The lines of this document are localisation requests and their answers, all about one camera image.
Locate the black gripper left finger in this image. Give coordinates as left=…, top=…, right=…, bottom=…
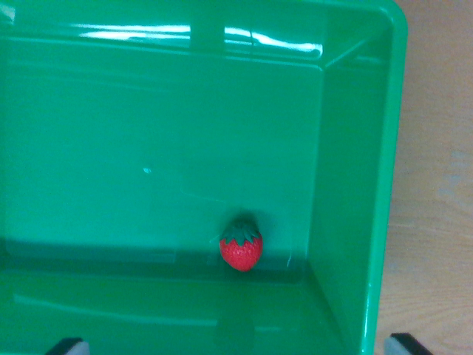
left=44, top=337, right=90, bottom=355

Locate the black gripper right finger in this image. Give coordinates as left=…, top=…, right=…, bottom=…
left=384, top=332, right=434, bottom=355

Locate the red toy strawberry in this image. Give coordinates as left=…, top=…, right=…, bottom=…
left=219, top=218, right=264, bottom=273

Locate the green plastic bin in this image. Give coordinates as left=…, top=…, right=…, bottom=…
left=0, top=0, right=409, bottom=355

